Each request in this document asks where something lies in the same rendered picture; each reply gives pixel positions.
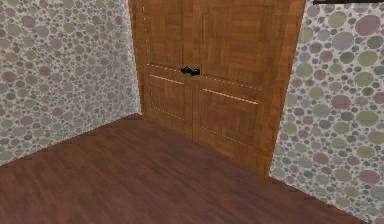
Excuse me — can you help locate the brown wooden double door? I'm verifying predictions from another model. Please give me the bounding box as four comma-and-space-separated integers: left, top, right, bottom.
128, 0, 307, 179

